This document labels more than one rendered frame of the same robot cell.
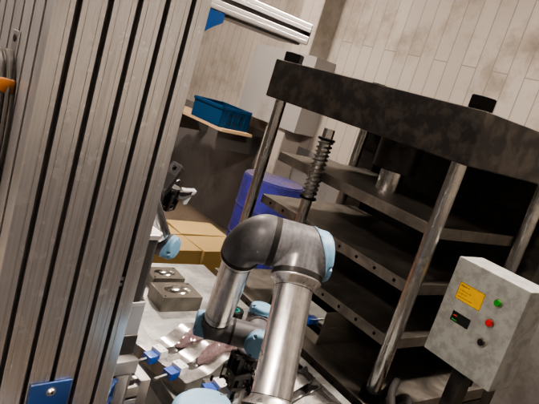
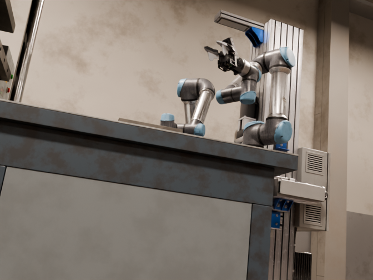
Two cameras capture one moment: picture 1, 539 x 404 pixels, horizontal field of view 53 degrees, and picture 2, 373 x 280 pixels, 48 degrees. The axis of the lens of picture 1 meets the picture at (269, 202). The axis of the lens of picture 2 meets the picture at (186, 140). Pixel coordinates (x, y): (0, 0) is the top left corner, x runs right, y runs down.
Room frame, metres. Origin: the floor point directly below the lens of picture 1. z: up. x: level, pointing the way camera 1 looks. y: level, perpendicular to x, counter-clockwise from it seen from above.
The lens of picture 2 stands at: (3.44, 0.96, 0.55)
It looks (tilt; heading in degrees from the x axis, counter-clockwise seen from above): 15 degrees up; 205
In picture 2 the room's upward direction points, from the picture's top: 7 degrees clockwise
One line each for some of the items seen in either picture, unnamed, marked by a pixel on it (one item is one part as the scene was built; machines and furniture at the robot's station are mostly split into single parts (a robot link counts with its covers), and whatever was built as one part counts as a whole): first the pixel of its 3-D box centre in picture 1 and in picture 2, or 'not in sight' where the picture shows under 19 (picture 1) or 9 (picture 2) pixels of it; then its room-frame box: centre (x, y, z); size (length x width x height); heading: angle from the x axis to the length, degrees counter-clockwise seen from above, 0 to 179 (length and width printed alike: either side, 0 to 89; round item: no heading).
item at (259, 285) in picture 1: (337, 327); not in sight; (2.70, -0.55, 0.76); 1.30 x 0.84 x 0.06; 39
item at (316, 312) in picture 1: (339, 313); not in sight; (2.61, -0.51, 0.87); 0.50 x 0.27 x 0.17; 129
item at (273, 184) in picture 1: (261, 221); not in sight; (5.45, 0.02, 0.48); 0.66 x 0.64 x 0.96; 45
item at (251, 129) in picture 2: not in sight; (255, 135); (1.29, 0.37, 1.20); 0.13 x 0.12 x 0.14; 71
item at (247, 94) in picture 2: not in sight; (245, 92); (1.58, 0.38, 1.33); 0.11 x 0.08 x 0.11; 71
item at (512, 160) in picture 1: (400, 150); not in sight; (2.70, -0.55, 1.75); 1.30 x 0.84 x 0.61; 39
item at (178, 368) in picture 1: (168, 373); not in sight; (1.65, 0.15, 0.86); 0.13 x 0.05 x 0.05; 146
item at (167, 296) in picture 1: (175, 296); not in sight; (2.30, 0.29, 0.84); 0.20 x 0.15 x 0.07; 129
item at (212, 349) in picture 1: (212, 338); not in sight; (1.91, 0.05, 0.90); 0.26 x 0.18 x 0.08; 146
